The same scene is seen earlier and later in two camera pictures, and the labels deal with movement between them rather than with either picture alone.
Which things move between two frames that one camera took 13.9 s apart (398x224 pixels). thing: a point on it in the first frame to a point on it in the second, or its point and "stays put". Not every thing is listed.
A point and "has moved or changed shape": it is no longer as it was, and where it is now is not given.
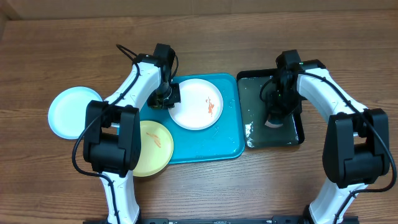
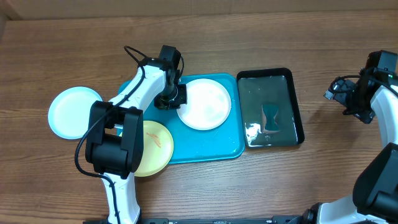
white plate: (201, 104) has moved or changed shape
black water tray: (256, 133) stays put
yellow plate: (157, 149) stays put
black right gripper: (277, 112) to (352, 109)
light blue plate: (66, 111) stays put
